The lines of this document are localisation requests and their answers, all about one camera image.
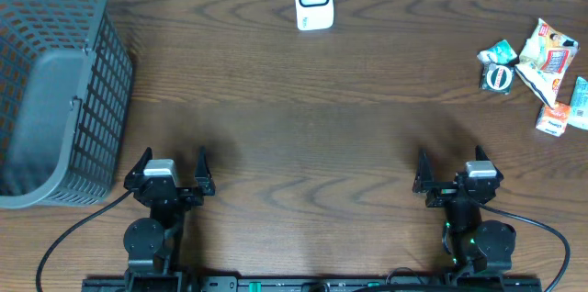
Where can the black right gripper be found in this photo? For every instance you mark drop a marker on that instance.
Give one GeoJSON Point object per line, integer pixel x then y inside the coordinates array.
{"type": "Point", "coordinates": [424, 180]}

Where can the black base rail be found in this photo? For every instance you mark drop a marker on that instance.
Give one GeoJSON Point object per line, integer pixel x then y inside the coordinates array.
{"type": "Point", "coordinates": [308, 284]}

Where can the teal white tissue packet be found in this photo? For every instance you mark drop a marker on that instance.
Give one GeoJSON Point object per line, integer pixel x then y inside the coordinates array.
{"type": "Point", "coordinates": [500, 53]}

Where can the light teal snack packet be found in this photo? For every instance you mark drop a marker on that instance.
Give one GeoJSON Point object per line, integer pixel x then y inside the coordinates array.
{"type": "Point", "coordinates": [578, 117]}

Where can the orange snack packet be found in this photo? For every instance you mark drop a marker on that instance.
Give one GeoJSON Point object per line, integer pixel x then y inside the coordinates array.
{"type": "Point", "coordinates": [553, 120]}

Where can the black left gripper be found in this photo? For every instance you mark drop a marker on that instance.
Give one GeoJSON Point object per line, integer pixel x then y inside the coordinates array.
{"type": "Point", "coordinates": [170, 192]}

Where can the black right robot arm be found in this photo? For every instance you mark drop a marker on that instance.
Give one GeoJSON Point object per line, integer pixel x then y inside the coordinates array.
{"type": "Point", "coordinates": [482, 249]}

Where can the dark grey plastic mesh basket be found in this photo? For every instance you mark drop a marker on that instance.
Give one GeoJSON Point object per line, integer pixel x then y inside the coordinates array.
{"type": "Point", "coordinates": [66, 81]}

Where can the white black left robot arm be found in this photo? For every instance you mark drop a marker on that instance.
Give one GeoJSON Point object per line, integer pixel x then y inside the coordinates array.
{"type": "Point", "coordinates": [153, 243]}

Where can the yellow red snack bag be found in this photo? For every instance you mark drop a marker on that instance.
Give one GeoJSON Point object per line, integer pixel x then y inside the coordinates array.
{"type": "Point", "coordinates": [544, 61]}

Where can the dark green round packet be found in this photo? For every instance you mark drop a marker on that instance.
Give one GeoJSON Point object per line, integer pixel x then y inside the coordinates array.
{"type": "Point", "coordinates": [497, 78]}

